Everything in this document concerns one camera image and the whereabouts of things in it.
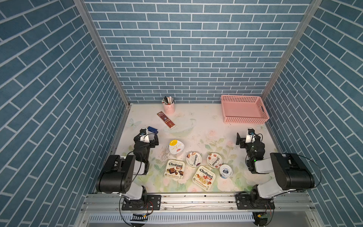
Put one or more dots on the white yellow yogurt cup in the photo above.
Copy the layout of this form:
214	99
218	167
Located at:
176	147

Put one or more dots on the square Chobani flip chocolate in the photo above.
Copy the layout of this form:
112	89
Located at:
174	169

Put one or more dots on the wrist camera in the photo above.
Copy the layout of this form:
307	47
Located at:
144	136
250	136

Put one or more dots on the pink pen cup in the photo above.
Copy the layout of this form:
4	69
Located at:
169	108

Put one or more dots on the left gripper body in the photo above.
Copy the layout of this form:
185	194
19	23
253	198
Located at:
151	144

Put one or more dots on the small blue white yogurt cup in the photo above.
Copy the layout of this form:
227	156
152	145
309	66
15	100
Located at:
225	171

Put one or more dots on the blue small eraser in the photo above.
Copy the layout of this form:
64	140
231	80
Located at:
152	130

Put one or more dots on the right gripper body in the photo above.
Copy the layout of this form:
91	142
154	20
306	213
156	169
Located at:
248	147

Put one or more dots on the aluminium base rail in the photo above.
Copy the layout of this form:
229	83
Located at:
196	202

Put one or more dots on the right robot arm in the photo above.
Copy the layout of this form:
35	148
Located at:
290	173

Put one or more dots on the red pencil box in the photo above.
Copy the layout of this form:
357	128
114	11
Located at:
167	121

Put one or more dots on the pink plastic basket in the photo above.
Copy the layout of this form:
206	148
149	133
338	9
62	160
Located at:
243	109

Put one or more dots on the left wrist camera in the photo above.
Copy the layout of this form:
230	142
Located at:
144	136

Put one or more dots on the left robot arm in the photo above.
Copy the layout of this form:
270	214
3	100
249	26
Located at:
118	176

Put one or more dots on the round Chobani yogurt strawberry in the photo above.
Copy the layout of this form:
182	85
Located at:
214	160

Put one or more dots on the pens in cup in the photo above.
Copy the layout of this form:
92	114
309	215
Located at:
168	100

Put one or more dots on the square Chobani flip strawberry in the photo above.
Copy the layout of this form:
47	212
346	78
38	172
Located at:
204	178

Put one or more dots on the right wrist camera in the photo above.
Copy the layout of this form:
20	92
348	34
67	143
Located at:
250	136

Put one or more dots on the round Chobani yogurt dark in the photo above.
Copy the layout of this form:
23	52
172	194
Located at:
193	159

